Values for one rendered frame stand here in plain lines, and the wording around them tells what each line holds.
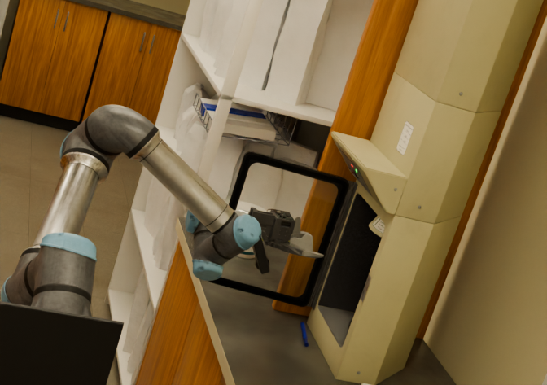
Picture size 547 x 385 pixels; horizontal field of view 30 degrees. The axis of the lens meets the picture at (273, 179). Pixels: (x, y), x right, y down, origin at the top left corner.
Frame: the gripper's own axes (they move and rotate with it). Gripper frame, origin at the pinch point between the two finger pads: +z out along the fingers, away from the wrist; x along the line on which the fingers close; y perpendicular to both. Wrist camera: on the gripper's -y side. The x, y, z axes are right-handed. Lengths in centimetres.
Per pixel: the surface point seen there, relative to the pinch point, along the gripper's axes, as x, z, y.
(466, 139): -13.7, 24.6, 39.5
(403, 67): 12, 13, 49
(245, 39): 102, -9, 33
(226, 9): 162, -5, 34
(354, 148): 3.2, 3.5, 27.4
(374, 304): -14.1, 14.2, -7.3
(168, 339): 60, -18, -62
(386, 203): -14.2, 9.0, 19.5
